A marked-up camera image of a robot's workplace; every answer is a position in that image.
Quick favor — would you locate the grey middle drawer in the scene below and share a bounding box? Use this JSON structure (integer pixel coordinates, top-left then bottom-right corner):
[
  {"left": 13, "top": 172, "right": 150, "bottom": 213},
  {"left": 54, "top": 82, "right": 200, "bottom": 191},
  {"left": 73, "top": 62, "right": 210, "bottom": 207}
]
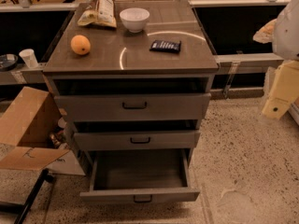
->
[{"left": 74, "top": 131, "right": 200, "bottom": 151}]

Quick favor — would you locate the black round lid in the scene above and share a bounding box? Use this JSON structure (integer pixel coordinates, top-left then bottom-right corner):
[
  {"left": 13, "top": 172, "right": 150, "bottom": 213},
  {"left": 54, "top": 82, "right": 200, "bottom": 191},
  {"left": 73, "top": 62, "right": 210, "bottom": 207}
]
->
[{"left": 0, "top": 54, "right": 18, "bottom": 72}]

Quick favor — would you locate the black metal stand leg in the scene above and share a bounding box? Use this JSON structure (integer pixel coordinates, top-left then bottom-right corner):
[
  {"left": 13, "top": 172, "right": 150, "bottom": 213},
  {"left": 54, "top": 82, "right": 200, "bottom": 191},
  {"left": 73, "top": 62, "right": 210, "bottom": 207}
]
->
[{"left": 0, "top": 169, "right": 54, "bottom": 224}]

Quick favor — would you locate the white bowl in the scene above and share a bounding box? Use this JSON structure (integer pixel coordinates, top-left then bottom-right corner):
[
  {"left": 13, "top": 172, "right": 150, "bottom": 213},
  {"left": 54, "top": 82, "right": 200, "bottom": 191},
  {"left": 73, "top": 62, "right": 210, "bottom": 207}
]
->
[{"left": 120, "top": 7, "right": 150, "bottom": 33}]

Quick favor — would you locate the black snack bar packet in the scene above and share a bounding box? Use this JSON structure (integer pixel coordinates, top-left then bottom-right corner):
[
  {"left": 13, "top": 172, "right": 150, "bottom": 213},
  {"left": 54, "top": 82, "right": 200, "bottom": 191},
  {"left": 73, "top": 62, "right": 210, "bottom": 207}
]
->
[{"left": 149, "top": 40, "right": 181, "bottom": 53}]

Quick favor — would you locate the grey bottom drawer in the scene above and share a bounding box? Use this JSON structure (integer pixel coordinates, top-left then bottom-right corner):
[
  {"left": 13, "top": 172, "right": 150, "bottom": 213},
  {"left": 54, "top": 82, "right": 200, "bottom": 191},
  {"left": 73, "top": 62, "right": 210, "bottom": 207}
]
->
[{"left": 80, "top": 149, "right": 199, "bottom": 204}]

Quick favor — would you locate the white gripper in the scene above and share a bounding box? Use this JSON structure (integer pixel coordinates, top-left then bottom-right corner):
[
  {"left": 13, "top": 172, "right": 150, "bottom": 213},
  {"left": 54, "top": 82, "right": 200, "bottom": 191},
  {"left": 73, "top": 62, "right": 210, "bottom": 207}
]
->
[{"left": 261, "top": 61, "right": 299, "bottom": 119}]

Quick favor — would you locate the grey drawer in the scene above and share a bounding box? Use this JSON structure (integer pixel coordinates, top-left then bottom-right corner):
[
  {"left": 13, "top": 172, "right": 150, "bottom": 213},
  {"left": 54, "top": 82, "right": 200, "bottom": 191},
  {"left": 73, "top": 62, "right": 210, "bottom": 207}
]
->
[
  {"left": 80, "top": 149, "right": 199, "bottom": 204},
  {"left": 55, "top": 93, "right": 210, "bottom": 121},
  {"left": 74, "top": 131, "right": 200, "bottom": 151}
]

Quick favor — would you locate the open cardboard box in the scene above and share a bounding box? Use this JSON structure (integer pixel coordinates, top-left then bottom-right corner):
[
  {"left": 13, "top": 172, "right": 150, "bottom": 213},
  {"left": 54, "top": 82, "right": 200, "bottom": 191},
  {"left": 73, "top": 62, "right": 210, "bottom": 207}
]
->
[{"left": 0, "top": 87, "right": 89, "bottom": 175}]

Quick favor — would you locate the grey top drawer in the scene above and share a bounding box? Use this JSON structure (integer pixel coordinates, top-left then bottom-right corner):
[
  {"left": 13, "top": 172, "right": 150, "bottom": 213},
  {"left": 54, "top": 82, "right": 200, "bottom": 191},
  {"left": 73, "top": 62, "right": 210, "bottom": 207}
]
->
[{"left": 55, "top": 93, "right": 210, "bottom": 121}]

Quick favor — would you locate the orange fruit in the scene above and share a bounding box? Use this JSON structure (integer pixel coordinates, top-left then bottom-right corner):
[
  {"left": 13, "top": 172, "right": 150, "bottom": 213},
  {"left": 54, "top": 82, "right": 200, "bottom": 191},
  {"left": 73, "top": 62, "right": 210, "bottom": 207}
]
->
[{"left": 70, "top": 35, "right": 91, "bottom": 55}]

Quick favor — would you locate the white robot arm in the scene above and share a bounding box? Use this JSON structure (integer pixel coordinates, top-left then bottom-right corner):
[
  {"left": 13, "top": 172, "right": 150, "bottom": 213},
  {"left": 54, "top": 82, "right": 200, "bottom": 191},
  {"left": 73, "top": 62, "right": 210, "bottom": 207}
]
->
[{"left": 253, "top": 0, "right": 299, "bottom": 119}]

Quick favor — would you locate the white paper cup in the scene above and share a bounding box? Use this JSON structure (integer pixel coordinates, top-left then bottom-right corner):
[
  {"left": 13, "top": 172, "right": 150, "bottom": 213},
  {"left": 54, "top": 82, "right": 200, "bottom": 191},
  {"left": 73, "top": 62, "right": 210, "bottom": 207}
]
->
[{"left": 19, "top": 49, "right": 38, "bottom": 68}]

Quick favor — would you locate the grey drawer cabinet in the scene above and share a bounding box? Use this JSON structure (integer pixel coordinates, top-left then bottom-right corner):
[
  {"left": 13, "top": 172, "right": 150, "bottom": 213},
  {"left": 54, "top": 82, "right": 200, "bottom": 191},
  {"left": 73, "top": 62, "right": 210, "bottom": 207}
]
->
[{"left": 42, "top": 0, "right": 220, "bottom": 175}]

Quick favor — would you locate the beige chip bag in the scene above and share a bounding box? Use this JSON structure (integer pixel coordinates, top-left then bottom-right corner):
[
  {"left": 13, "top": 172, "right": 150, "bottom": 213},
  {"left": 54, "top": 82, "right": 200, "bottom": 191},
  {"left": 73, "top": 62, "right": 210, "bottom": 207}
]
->
[{"left": 78, "top": 0, "right": 117, "bottom": 28}]

